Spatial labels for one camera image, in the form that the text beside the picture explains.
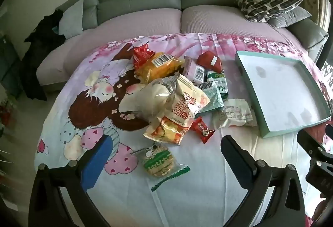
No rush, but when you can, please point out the teal shallow box tray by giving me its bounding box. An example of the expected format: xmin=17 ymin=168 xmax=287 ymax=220
xmin=235 ymin=51 xmax=331 ymax=138

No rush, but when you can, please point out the red foil snack packet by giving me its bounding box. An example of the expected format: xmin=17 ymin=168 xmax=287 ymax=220
xmin=133 ymin=43 xmax=156 ymax=71

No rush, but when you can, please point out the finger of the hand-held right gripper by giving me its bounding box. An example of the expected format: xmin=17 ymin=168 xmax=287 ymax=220
xmin=297 ymin=128 xmax=333 ymax=158

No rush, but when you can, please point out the dark teal furniture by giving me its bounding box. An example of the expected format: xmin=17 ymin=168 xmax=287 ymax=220
xmin=0 ymin=35 xmax=24 ymax=97

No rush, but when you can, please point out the pink printed blanket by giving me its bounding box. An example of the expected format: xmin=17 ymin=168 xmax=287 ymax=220
xmin=34 ymin=33 xmax=333 ymax=227

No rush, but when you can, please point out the light grey pillow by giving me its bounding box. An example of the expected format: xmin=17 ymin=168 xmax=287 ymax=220
xmin=58 ymin=0 xmax=85 ymax=39

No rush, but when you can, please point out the pink snack packet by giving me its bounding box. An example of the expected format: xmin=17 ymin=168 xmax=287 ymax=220
xmin=182 ymin=56 xmax=207 ymax=84

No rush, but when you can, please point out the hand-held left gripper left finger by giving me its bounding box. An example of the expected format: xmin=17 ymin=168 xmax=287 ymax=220
xmin=28 ymin=134 xmax=113 ymax=227

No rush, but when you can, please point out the clear bag of white buns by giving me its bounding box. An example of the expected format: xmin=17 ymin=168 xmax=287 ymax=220
xmin=118 ymin=73 xmax=183 ymax=123

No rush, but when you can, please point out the round cookie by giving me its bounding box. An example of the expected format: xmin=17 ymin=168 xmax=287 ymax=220
xmin=131 ymin=144 xmax=191 ymax=192

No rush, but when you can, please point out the red snack box white label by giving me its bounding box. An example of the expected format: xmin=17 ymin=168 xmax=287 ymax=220
xmin=196 ymin=51 xmax=225 ymax=74

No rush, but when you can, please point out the white printed snack packet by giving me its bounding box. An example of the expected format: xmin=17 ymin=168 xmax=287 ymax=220
xmin=212 ymin=98 xmax=258 ymax=130

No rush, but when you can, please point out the pink ribbed sofa cover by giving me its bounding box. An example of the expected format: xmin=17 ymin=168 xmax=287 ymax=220
xmin=36 ymin=5 xmax=310 ymax=87

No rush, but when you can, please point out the white and orange chips bag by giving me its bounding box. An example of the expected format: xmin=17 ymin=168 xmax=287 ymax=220
xmin=143 ymin=75 xmax=211 ymax=145

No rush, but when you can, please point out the black and cream patterned pillow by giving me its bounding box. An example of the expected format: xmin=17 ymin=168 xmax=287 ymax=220
xmin=236 ymin=0 xmax=303 ymax=22

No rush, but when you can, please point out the person's right hand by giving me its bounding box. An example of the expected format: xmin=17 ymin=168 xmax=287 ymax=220
xmin=311 ymin=191 xmax=333 ymax=222

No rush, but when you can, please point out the small red candy packet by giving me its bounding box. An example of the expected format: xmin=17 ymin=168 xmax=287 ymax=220
xmin=191 ymin=116 xmax=216 ymax=145

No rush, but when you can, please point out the green and white snack packet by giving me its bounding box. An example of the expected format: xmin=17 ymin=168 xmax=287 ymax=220
xmin=207 ymin=71 xmax=229 ymax=101

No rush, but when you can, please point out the yellow snack packet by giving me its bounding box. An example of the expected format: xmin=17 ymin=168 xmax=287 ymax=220
xmin=135 ymin=52 xmax=185 ymax=83

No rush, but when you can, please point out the black clothing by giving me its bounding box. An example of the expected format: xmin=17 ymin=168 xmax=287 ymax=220
xmin=21 ymin=9 xmax=65 ymax=101

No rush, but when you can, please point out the teal snack packet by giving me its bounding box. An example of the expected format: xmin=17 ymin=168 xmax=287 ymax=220
xmin=195 ymin=81 xmax=225 ymax=115

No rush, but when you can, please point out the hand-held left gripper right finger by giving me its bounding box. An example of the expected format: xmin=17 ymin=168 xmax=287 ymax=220
xmin=221 ymin=135 xmax=306 ymax=227

